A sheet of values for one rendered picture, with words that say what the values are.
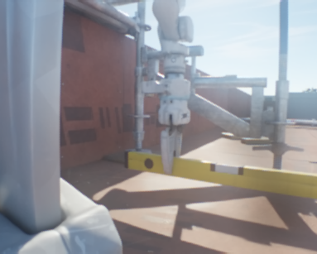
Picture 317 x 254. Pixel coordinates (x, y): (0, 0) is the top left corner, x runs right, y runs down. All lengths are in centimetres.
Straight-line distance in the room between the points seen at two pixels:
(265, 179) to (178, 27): 42
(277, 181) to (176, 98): 30
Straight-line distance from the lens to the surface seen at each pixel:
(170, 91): 59
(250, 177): 58
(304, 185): 58
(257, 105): 110
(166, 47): 61
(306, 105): 594
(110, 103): 130
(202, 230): 59
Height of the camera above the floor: 28
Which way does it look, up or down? 5 degrees down
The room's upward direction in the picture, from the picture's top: 1 degrees clockwise
